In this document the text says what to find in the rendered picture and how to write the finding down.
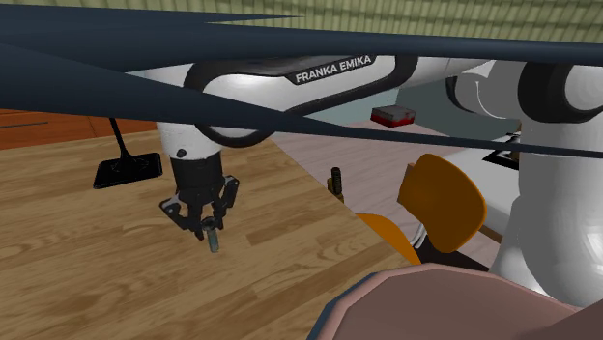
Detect red and grey box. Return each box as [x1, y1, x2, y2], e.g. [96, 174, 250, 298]
[369, 104, 418, 128]

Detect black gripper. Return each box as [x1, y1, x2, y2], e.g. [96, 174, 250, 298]
[158, 151, 241, 241]

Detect grey blue small cylinder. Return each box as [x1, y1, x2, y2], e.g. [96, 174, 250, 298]
[202, 217, 222, 254]

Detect dark ribbed small cylinder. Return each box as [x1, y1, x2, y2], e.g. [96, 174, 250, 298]
[328, 166, 346, 204]

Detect orange chair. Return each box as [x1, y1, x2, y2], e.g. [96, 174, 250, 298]
[355, 153, 489, 268]

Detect pink octagonal object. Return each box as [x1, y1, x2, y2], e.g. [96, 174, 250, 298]
[306, 262, 603, 340]

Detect dark blue long leaves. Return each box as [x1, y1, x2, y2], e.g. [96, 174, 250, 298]
[0, 3, 603, 159]

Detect black stand with flat base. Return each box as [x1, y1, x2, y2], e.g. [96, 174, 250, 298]
[92, 117, 164, 191]

